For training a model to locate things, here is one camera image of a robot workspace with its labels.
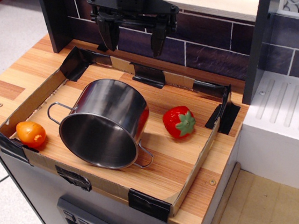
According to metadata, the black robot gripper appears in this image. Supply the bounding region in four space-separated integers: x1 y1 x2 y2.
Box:
87 0 179 57

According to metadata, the stainless steel pot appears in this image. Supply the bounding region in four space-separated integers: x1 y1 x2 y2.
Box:
58 78 149 170

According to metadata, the cardboard fence with black tape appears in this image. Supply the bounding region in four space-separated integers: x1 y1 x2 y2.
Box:
0 47 242 221

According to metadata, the red plastic strawberry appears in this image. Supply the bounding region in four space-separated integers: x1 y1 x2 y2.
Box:
162 106 196 139

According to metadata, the orange plastic toy fruit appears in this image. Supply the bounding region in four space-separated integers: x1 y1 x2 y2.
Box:
16 121 46 148

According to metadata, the white toy sink drainboard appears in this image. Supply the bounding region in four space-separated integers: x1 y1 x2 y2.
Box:
237 71 299 189

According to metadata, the dark grey vertical post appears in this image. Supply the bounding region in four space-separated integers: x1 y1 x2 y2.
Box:
39 0 73 53

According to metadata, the dark grey right post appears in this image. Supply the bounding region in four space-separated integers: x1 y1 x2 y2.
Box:
242 0 272 105

